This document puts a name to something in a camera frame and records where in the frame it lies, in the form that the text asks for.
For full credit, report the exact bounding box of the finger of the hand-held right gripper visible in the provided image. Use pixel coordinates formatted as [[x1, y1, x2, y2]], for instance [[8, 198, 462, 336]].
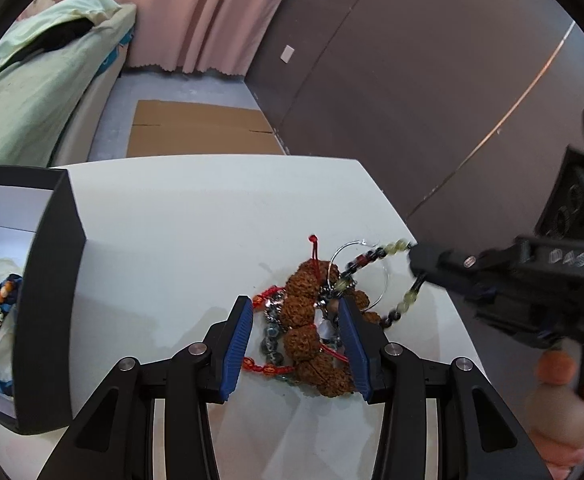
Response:
[[408, 241, 520, 286], [463, 280, 548, 343]]

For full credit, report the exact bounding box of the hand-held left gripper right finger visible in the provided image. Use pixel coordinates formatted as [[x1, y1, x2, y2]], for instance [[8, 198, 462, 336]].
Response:
[[338, 296, 555, 480]]

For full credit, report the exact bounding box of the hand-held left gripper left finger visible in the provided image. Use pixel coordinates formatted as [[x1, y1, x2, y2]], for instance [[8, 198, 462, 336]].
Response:
[[36, 296, 253, 480]]

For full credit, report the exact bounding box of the brown seed bead bracelet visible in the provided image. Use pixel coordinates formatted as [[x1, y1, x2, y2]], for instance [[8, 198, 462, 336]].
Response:
[[279, 234, 383, 397]]

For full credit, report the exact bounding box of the yellow and black bead bracelet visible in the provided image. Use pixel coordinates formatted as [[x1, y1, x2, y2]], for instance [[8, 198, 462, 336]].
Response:
[[329, 240, 425, 331]]

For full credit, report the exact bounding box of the black jewelry box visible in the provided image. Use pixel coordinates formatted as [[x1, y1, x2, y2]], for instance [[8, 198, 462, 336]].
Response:
[[0, 165, 88, 436]]

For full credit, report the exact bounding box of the person's right hand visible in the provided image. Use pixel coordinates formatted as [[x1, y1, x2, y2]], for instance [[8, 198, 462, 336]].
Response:
[[524, 350, 584, 480]]

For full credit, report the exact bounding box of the silver hoop earring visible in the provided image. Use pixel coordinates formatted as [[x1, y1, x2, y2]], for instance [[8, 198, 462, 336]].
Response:
[[328, 238, 391, 312]]

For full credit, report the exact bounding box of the flat cardboard sheet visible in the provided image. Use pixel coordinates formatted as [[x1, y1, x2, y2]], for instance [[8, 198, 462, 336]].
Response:
[[126, 100, 286, 159]]

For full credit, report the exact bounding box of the white bed mattress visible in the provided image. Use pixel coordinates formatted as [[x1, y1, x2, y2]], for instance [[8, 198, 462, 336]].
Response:
[[46, 35, 137, 168]]

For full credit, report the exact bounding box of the blue patterned bed sheet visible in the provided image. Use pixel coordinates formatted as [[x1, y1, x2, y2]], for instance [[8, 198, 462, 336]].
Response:
[[99, 35, 135, 69]]

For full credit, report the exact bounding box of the green blanket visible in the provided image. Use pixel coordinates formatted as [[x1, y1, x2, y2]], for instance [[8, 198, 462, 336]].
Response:
[[0, 0, 137, 168]]

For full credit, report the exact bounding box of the pink curtain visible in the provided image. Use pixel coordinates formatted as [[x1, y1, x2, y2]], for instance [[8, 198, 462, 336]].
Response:
[[89, 0, 317, 79]]

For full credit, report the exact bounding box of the red cord bead bracelet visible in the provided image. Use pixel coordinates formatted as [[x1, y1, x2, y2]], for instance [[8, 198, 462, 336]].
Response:
[[242, 285, 345, 380]]

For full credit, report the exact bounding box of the grey glass bead bracelet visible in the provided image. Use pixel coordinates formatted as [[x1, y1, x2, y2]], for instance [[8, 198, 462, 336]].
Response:
[[261, 295, 303, 387]]

